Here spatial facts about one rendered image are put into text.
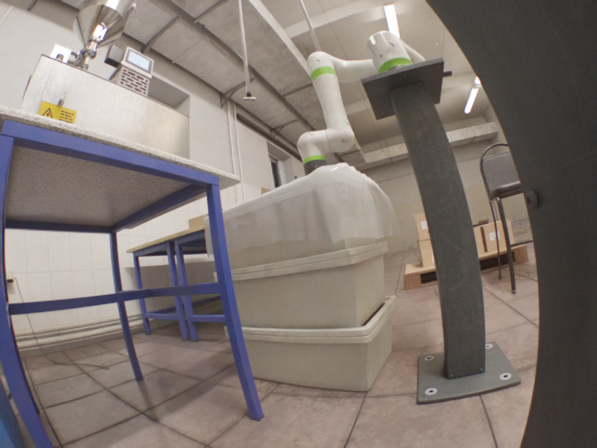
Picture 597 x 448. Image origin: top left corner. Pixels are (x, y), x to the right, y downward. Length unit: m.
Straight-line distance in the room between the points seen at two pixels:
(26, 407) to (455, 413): 0.83
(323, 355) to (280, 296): 0.24
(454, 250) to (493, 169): 1.38
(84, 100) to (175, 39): 3.03
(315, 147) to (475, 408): 1.00
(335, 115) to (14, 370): 1.17
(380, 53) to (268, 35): 3.09
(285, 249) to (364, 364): 0.43
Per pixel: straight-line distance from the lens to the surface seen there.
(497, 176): 2.02
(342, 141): 1.01
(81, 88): 0.79
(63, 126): 0.53
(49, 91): 0.75
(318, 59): 1.24
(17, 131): 0.51
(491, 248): 2.56
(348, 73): 1.30
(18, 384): 0.47
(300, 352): 0.87
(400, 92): 0.82
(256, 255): 0.90
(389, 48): 0.93
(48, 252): 2.29
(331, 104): 1.09
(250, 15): 3.66
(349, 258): 0.67
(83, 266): 2.35
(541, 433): 0.16
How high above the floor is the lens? 0.46
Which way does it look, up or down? 8 degrees up
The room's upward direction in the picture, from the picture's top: 10 degrees counter-clockwise
